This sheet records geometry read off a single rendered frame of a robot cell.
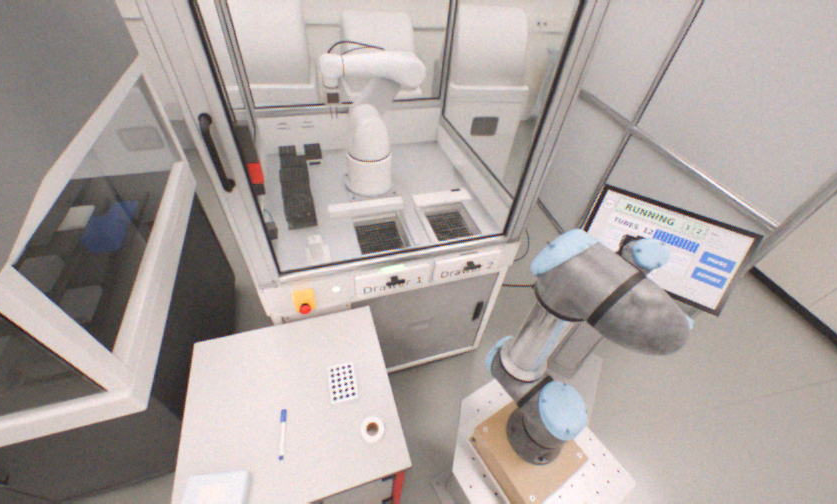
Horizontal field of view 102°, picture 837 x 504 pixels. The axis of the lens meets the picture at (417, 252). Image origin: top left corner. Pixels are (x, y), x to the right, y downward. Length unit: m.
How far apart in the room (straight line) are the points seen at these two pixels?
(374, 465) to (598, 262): 0.84
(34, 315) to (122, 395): 0.35
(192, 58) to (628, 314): 0.89
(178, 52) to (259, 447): 1.00
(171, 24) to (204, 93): 0.12
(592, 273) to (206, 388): 1.17
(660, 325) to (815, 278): 3.02
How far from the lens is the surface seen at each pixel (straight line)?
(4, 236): 1.00
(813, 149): 2.09
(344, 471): 1.15
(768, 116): 2.18
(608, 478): 1.31
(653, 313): 0.60
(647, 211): 1.52
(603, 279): 0.59
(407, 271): 1.28
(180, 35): 0.86
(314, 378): 1.25
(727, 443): 2.66
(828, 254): 3.55
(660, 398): 2.55
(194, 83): 0.88
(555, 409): 0.92
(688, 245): 1.55
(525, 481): 1.09
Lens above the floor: 1.88
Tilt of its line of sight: 45 degrees down
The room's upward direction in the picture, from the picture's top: 6 degrees clockwise
